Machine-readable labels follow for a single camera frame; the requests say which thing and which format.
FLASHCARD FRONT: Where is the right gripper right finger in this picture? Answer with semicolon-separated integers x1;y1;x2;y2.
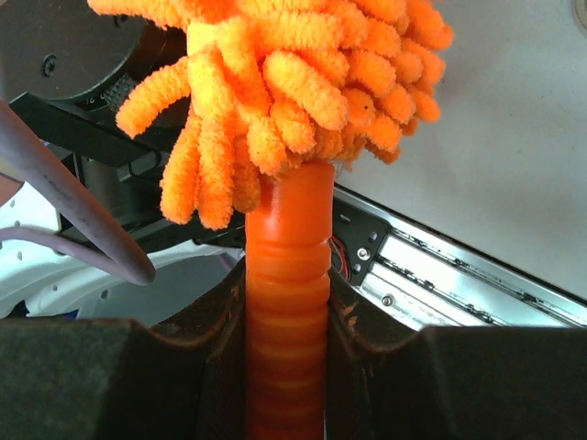
326;271;586;439

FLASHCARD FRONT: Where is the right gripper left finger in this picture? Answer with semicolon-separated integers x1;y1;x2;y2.
1;263;245;439

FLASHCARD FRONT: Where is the orange microfiber duster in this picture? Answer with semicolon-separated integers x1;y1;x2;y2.
90;1;455;439

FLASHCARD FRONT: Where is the clear tape roll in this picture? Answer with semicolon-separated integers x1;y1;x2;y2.
572;0;587;30

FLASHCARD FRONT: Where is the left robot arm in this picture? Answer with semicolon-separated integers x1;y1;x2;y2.
1;1;244;319

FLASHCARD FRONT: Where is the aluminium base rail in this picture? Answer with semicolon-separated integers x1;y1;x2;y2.
332;186;586;330

